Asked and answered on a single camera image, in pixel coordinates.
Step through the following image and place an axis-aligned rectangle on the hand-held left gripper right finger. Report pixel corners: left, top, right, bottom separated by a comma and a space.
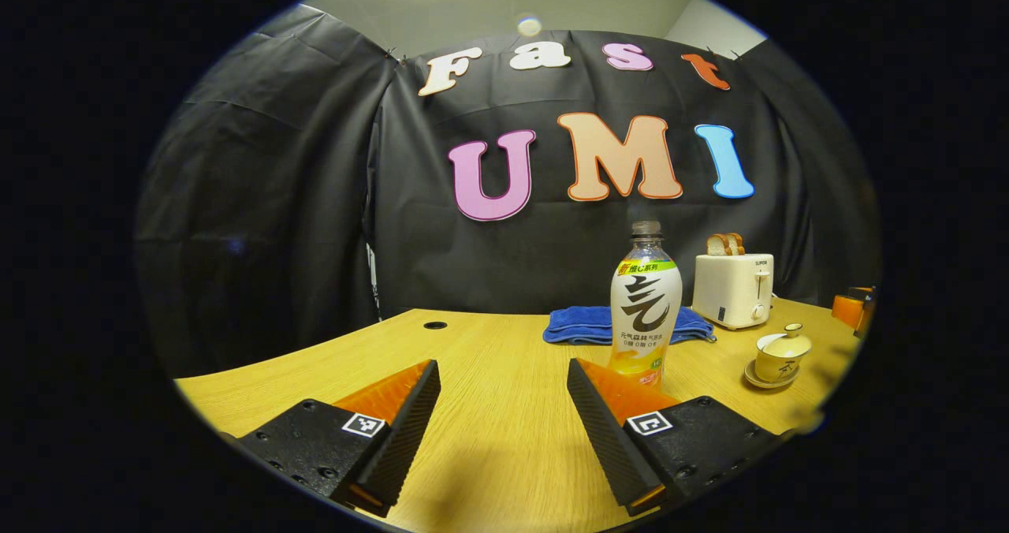
566, 357, 789, 518

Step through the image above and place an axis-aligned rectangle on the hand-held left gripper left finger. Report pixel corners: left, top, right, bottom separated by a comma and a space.
235, 359, 441, 518

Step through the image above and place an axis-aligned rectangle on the cream teacup lid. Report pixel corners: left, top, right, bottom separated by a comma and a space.
760, 322, 814, 360

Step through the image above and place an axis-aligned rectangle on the cream teacup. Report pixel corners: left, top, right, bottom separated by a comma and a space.
754, 342, 813, 384

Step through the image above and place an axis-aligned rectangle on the white label water bottle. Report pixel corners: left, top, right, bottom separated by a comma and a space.
609, 220, 684, 389

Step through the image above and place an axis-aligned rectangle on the folded blue towel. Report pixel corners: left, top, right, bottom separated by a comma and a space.
542, 305, 717, 347

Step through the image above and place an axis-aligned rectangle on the cream saucer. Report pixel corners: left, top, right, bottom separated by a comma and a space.
743, 358, 802, 391

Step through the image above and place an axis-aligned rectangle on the cream toaster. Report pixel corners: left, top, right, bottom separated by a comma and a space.
692, 253, 776, 331

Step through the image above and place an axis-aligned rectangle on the black backdrop cloth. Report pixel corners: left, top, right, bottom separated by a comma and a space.
134, 3, 882, 380

